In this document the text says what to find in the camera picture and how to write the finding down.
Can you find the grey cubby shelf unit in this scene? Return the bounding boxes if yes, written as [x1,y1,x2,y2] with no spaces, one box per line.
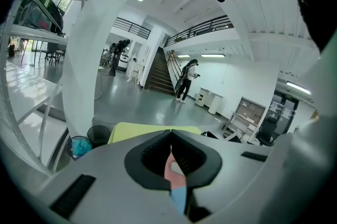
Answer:
[231,96,266,139]

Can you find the row of black cases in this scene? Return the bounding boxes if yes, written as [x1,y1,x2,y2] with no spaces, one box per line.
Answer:
[15,0,64,34]

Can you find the dark wooden staircase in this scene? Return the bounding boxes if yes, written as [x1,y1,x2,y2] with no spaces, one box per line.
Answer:
[144,46,176,96]

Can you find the black double door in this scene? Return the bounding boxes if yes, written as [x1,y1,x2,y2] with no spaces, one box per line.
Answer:
[268,90,300,134]

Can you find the pink cloth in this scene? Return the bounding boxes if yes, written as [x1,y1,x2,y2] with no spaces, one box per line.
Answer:
[164,152,188,190]

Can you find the white side table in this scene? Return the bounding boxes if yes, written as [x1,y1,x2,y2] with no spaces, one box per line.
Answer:
[126,58,144,84]

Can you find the white metal shelf rack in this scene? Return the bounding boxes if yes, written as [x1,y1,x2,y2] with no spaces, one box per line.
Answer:
[0,0,89,173]

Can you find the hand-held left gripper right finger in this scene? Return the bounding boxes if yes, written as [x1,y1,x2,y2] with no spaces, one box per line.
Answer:
[171,129,276,222]

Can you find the wooden stair handrail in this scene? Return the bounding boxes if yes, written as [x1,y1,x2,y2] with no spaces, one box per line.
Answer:
[167,50,185,97]

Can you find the empty black mesh bin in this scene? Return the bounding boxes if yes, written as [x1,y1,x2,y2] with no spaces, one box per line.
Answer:
[86,125,112,149]

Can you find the black balcony railing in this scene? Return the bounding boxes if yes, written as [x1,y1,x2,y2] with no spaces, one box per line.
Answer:
[164,15,234,47]
[113,16,152,39]

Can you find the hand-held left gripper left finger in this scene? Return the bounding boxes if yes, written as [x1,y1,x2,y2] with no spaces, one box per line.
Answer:
[36,129,190,224]

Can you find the white counter cabinet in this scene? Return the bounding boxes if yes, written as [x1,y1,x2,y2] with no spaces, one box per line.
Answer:
[194,87,224,114]

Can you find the white pillar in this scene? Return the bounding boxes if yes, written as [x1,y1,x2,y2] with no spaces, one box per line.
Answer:
[62,0,137,137]

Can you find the black office chair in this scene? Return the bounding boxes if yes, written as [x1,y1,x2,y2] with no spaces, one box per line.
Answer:
[256,116,278,147]

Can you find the black mesh bin blue trash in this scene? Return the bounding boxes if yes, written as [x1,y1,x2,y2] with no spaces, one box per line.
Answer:
[65,135,93,160]

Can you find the blue cloth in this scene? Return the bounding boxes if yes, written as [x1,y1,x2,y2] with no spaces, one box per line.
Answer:
[170,186,188,216]

